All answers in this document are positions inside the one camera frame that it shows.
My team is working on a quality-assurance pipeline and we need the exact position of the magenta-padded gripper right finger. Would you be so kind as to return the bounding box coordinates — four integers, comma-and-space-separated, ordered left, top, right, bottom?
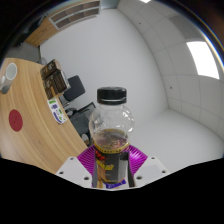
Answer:
127, 143, 170, 189

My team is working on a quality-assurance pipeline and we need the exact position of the black mesh office chair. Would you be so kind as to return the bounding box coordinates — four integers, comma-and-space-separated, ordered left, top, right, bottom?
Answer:
68, 101, 98, 146

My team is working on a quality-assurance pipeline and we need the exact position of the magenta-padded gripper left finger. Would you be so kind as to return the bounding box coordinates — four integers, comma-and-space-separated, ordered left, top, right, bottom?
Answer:
54, 143, 98, 189

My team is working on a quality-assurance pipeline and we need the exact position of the large brown box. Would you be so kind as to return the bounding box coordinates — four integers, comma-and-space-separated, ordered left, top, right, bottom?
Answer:
44, 69, 72, 100

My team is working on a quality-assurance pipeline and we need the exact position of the white and green leaflet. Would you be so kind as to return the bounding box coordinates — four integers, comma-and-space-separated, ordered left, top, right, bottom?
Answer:
47, 98, 69, 125

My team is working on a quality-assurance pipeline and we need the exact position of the flat round red coaster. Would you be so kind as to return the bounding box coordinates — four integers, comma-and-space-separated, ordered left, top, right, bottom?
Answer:
8, 109, 24, 133

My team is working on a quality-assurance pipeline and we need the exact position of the clear bottle with black cap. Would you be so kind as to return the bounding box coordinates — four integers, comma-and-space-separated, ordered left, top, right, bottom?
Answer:
88, 86, 136, 191

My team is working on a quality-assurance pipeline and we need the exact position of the wooden cabinet with glass doors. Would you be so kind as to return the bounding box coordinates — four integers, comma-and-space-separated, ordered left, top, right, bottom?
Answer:
24, 0, 102, 48

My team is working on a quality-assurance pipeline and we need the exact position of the white mug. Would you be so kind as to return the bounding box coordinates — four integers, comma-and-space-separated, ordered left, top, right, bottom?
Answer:
0, 62, 18, 95

